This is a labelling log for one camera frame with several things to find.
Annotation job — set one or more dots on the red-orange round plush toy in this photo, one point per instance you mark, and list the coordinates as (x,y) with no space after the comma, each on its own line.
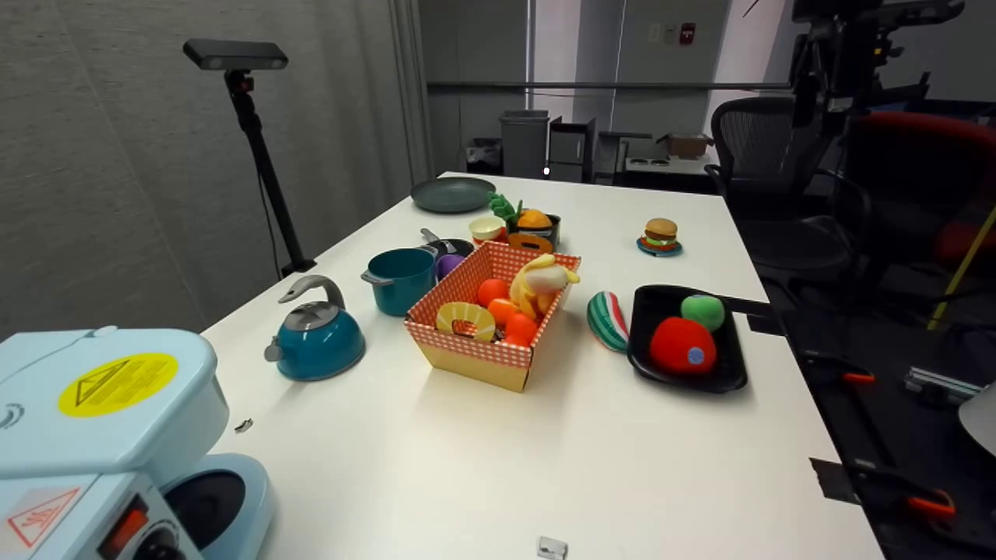
(681,347)

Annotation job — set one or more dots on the orange plush fruit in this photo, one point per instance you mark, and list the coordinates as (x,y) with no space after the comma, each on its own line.
(490,290)

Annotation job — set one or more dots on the orange plush carrot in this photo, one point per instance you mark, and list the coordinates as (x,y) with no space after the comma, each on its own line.
(502,308)

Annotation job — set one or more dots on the yellow banana plush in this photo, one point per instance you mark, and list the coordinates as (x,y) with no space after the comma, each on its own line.
(536,284)

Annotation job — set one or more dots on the red-orange plush tomato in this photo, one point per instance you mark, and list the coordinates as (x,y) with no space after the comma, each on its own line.
(521,331)

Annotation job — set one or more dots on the cream and red toy dish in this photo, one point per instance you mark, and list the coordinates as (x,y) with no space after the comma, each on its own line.
(485,227)

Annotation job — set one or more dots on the purple plush eggplant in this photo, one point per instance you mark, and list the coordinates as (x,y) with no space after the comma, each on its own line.
(447,266)

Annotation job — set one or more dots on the grey toy saucepan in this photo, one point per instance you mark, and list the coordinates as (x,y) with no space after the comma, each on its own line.
(441,247)

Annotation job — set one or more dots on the dark grey toy pot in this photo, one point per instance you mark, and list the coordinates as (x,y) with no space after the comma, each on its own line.
(534,235)

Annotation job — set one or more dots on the orange checkered cardboard box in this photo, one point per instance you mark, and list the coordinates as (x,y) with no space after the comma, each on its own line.
(493,362)

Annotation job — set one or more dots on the teal toy pot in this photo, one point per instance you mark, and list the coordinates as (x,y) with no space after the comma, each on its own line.
(398,278)

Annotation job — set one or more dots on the watermelon slice plush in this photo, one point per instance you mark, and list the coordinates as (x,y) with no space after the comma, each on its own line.
(608,320)

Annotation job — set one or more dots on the toy burger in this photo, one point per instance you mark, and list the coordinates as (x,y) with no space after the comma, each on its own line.
(662,236)

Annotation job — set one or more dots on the teal toy kettle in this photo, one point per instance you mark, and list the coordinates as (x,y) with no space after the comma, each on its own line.
(316,339)

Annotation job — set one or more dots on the black plastic tray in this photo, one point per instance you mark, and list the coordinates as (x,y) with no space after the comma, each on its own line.
(659,304)

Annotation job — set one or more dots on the green plush avocado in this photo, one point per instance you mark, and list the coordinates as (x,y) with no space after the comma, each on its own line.
(703,308)

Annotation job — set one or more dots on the dark grey round plate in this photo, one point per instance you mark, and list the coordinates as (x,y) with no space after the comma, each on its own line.
(452,193)

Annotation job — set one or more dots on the black mesh office chair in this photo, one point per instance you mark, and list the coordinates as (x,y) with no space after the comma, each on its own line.
(796,216)

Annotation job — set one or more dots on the red office chair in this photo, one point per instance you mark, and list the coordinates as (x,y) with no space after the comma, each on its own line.
(908,186)

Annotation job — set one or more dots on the pineapple ring plush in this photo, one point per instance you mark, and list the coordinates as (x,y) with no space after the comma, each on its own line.
(468,320)

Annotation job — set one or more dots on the camera on black stand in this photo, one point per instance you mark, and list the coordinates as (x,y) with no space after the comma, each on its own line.
(238,60)

